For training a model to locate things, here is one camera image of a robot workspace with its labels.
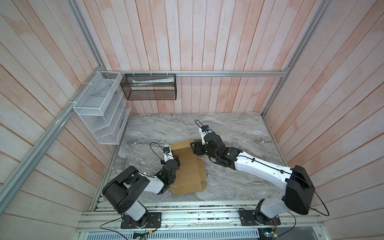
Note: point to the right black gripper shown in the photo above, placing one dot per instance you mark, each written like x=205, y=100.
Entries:
x=197, y=148

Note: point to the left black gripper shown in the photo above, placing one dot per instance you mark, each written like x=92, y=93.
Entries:
x=177, y=159

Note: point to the brown cardboard box sheet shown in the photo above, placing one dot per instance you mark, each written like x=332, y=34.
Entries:
x=191, y=176

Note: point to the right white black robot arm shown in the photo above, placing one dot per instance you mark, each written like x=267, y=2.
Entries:
x=295, y=182

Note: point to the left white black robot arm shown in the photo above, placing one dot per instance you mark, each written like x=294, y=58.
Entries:
x=123, y=191

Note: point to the paper sheet in basket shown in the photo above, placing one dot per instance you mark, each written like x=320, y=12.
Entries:
x=153, y=82

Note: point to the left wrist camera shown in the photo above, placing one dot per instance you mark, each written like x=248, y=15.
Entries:
x=167, y=153

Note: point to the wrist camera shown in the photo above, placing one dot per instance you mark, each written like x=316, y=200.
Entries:
x=204, y=130
x=167, y=153

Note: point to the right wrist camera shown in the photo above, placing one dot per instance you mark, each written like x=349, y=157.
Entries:
x=204, y=130

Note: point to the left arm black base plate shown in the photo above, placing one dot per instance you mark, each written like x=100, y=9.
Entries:
x=148, y=220

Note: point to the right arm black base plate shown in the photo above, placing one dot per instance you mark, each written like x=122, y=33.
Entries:
x=251, y=218

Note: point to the aluminium frame rail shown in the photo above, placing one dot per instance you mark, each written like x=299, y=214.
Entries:
x=261, y=73

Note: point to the black wire mesh basket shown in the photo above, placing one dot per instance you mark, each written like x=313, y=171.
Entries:
x=148, y=93

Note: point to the white wire mesh shelf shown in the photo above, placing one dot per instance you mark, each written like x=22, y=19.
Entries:
x=103, y=108

